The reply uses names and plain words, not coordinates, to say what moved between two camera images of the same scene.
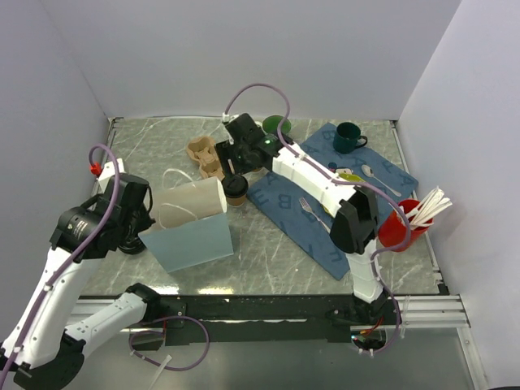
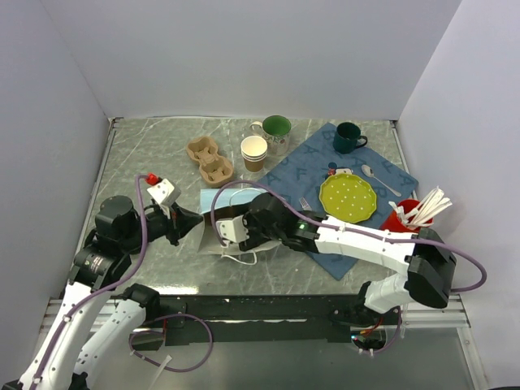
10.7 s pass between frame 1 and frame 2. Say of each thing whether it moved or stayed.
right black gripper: moved
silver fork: stayed
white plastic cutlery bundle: stayed
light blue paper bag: moved
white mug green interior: stayed
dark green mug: stayed
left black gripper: moved
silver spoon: stayed
